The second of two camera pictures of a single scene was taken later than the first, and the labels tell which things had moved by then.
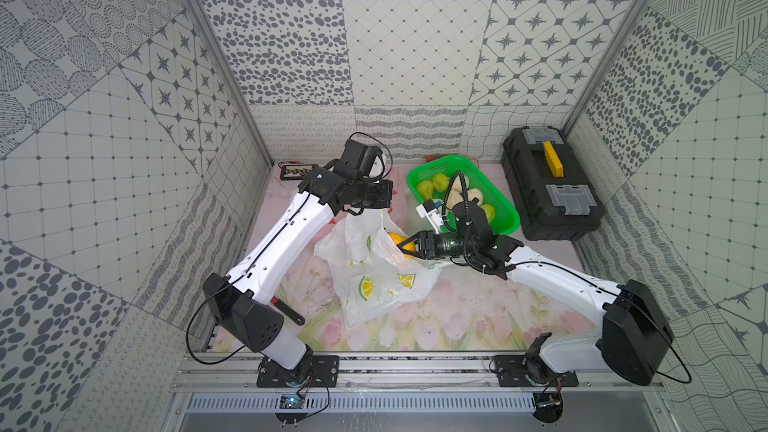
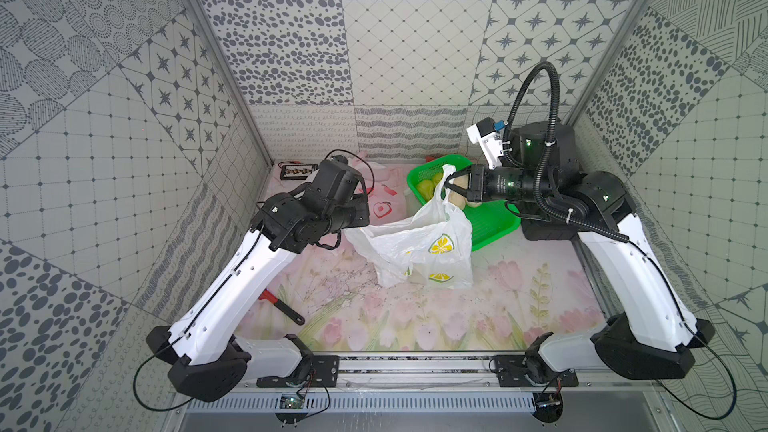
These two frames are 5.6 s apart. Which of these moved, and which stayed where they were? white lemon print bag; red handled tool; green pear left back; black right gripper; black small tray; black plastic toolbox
Moved: black right gripper; white lemon print bag
Stayed: red handled tool; black plastic toolbox; black small tray; green pear left back
